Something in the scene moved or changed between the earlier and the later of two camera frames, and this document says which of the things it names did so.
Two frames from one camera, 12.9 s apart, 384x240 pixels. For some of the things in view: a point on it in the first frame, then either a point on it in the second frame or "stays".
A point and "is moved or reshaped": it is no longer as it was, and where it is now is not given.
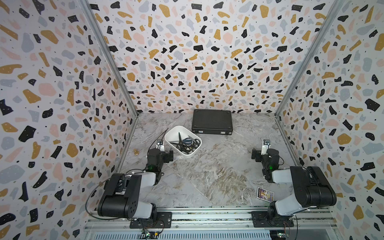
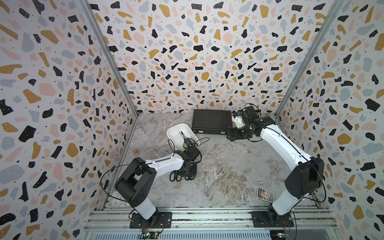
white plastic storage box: (183, 141) is moved or reshaped
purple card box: (265, 195) stays
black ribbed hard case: (212, 121) stays
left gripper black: (165, 156) -> (194, 173)
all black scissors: (180, 146) -> (176, 174)
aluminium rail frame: (219, 225) stays
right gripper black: (258, 155) -> (234, 133)
